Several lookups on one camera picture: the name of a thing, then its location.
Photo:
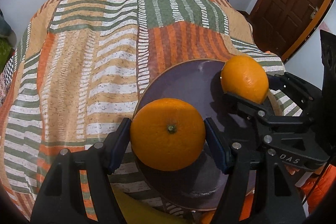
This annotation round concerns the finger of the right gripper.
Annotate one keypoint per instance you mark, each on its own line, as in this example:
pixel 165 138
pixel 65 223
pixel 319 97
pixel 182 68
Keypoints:
pixel 265 125
pixel 301 92

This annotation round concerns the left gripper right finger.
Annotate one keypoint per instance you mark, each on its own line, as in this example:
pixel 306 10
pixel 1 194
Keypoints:
pixel 275 199

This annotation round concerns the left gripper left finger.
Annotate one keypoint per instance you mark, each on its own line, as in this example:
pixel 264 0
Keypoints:
pixel 60 199

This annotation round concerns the large orange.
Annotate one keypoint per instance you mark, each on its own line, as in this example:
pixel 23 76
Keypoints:
pixel 167 134
pixel 243 76

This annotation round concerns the purple ceramic plate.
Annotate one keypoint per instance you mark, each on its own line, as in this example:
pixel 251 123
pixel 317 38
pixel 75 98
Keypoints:
pixel 199 186

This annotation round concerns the wooden door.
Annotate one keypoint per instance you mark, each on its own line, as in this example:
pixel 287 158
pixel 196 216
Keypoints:
pixel 282 26

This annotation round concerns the striped patchwork bed cover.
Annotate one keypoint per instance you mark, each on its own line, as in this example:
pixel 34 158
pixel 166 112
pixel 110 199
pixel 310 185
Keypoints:
pixel 82 66

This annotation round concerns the checkered quilt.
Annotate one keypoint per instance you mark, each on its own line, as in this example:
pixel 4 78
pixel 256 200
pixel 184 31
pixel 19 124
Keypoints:
pixel 6 78

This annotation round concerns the green cardboard box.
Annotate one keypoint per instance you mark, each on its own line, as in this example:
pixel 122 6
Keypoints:
pixel 5 52

